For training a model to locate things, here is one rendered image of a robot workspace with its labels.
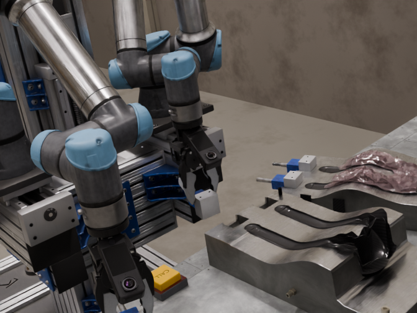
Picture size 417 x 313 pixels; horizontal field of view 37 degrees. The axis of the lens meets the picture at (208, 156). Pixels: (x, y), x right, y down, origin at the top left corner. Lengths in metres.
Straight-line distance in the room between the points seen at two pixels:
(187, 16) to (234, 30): 3.29
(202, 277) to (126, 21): 0.64
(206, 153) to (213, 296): 0.32
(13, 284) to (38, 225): 1.29
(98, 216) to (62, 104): 0.80
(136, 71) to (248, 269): 0.53
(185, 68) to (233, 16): 3.61
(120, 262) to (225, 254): 0.47
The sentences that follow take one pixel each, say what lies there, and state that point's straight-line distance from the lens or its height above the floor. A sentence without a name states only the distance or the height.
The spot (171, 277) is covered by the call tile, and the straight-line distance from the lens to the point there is 1.44.
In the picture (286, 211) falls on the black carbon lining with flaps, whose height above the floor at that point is 0.88.
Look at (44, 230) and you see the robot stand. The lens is 1.56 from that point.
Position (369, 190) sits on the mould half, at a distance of 1.59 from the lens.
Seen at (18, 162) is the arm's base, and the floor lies 1.07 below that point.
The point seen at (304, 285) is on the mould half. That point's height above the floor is 0.87.
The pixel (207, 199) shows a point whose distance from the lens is 1.49.
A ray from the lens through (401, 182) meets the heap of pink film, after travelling 1.62.
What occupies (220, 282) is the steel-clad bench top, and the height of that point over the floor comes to 0.80.
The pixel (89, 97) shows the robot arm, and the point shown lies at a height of 1.32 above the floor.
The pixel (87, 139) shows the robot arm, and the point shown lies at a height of 1.30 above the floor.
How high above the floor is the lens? 1.63
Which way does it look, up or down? 23 degrees down
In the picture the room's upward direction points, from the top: 9 degrees counter-clockwise
